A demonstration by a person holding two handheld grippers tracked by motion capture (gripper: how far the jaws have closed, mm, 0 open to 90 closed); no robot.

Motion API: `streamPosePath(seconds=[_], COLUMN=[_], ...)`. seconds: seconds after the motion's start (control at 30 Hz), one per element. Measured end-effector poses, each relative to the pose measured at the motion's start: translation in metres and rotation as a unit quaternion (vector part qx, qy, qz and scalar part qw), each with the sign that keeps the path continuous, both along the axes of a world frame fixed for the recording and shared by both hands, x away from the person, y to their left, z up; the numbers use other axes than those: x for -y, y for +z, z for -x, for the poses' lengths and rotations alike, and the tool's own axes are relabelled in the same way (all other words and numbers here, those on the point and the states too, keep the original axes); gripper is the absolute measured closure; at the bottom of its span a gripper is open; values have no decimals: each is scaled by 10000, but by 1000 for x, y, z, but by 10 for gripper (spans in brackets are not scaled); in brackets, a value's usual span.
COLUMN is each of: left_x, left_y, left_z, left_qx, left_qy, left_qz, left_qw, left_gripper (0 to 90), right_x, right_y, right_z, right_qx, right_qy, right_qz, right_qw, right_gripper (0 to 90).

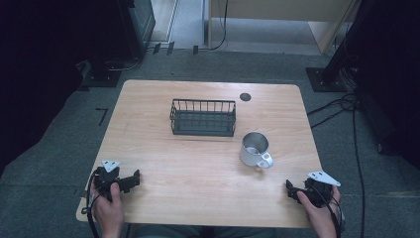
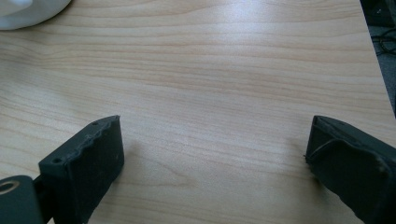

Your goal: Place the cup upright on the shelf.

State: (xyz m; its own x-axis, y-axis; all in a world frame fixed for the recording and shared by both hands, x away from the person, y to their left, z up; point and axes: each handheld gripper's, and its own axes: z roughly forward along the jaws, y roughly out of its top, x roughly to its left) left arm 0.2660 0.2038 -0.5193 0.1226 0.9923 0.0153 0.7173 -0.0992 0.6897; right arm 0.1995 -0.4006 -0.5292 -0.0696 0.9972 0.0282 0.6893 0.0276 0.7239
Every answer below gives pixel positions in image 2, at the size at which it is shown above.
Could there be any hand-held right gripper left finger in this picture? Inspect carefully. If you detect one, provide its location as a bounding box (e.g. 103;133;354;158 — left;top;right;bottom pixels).
38;115;125;224

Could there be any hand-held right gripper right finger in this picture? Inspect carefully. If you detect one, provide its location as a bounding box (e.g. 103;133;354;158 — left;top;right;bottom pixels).
304;115;396;224

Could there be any white ceramic dish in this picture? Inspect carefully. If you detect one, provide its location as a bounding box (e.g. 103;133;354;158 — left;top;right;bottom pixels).
0;0;73;31

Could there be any black cable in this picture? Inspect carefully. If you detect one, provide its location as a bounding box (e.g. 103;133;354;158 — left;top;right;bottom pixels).
370;32;396;57

